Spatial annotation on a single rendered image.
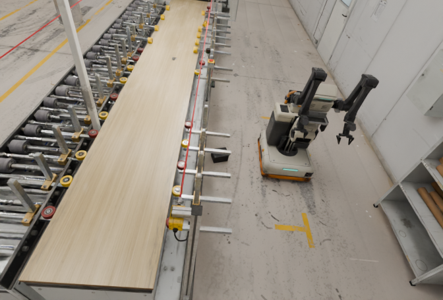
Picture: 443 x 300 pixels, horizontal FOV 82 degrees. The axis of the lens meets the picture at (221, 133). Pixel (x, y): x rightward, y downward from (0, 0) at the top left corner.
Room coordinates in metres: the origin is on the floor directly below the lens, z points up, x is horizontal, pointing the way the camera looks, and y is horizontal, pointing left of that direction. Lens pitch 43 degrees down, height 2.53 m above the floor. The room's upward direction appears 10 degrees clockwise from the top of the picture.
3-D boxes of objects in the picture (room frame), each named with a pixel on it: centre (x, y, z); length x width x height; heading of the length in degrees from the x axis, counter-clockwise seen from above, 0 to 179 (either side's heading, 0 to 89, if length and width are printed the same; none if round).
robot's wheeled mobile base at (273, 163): (2.38, -0.86, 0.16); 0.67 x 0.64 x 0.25; 5
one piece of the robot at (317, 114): (2.09, -0.89, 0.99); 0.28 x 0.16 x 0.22; 95
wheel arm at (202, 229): (0.84, 0.03, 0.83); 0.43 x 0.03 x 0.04; 96
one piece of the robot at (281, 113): (2.47, -0.85, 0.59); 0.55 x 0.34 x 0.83; 95
